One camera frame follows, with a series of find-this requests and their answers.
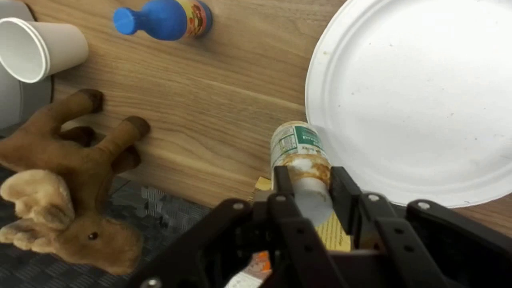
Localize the white paper plate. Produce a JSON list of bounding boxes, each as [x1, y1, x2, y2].
[[303, 0, 512, 210]]

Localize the blue glue bottle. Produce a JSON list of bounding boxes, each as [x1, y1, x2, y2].
[[111, 0, 215, 44]]

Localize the brown moose plush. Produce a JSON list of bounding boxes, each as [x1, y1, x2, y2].
[[0, 89, 153, 279]]

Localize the white paper cup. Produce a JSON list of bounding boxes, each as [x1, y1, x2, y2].
[[0, 17, 92, 85]]

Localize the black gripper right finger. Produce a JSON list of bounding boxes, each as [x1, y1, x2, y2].
[[330, 165, 512, 288]]

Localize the white bottle green label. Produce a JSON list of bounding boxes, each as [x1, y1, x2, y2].
[[270, 121, 340, 229]]

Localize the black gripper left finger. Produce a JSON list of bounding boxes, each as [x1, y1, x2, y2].
[[134, 165, 350, 288]]

